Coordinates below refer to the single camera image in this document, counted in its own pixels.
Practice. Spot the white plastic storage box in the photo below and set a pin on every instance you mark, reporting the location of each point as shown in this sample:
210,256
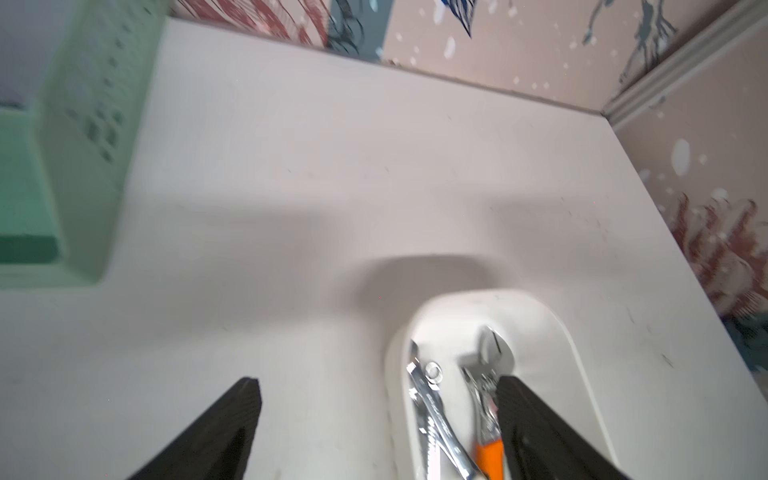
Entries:
447,330

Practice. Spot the silver locking pliers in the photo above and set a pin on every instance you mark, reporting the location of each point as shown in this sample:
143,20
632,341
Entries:
438,439

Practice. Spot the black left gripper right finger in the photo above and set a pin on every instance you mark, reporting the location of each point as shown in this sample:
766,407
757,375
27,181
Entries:
539,444

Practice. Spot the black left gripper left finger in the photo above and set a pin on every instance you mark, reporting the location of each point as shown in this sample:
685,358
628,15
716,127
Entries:
217,444

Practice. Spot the green plastic file organizer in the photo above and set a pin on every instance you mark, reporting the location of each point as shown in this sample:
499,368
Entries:
74,79

